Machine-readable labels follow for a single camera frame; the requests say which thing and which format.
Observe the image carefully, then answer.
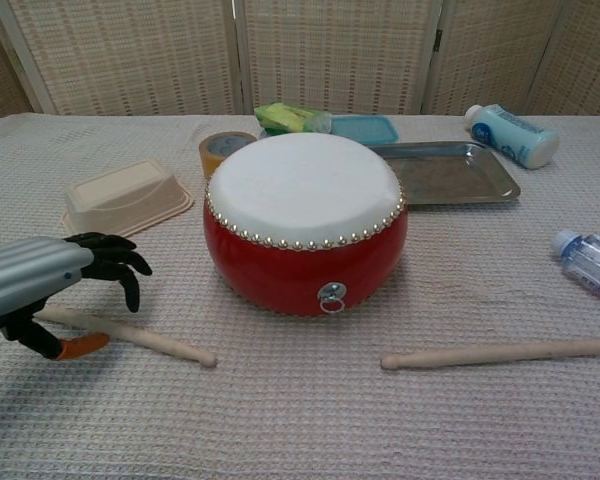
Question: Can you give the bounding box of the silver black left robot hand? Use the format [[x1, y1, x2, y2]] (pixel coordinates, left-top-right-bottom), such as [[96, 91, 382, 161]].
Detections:
[[0, 231, 154, 362]]

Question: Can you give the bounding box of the wooden drumstick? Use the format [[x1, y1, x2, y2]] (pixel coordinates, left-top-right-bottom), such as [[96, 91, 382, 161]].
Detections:
[[35, 305, 219, 370], [379, 338, 600, 372]]

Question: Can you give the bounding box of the red drum with white skin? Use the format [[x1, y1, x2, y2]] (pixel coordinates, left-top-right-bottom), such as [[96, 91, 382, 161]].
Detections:
[[202, 132, 409, 319]]

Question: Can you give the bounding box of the stainless steel rectangular tray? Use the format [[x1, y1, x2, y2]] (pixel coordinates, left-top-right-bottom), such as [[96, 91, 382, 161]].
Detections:
[[367, 140, 522, 207]]

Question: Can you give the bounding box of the beige plastic food container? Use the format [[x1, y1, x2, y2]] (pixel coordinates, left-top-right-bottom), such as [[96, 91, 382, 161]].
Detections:
[[61, 157, 195, 240]]

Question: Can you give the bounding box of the brown packing tape roll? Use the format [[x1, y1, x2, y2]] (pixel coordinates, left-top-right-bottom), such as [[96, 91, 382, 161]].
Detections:
[[198, 131, 259, 181]]

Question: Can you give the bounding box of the woven folding screen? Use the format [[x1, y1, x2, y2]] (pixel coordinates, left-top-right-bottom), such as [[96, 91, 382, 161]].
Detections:
[[0, 0, 600, 126]]

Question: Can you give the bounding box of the green clear snack bag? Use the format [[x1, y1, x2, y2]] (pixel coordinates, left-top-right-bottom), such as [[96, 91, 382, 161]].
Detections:
[[253, 102, 334, 137]]

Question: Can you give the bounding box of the beige waffle weave tablecloth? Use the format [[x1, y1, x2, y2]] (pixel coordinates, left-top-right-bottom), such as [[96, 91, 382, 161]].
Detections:
[[0, 112, 600, 480]]

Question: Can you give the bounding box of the blue plastic container lid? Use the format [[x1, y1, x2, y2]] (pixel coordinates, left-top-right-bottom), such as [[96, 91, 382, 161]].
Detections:
[[329, 114, 400, 147]]

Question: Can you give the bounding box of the white bottle with blue label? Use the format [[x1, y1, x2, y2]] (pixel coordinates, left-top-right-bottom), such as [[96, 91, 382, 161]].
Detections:
[[463, 104, 561, 170]]

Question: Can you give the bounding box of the clear plastic water bottle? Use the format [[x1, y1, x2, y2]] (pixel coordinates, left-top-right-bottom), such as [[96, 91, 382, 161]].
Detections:
[[551, 228, 600, 309]]

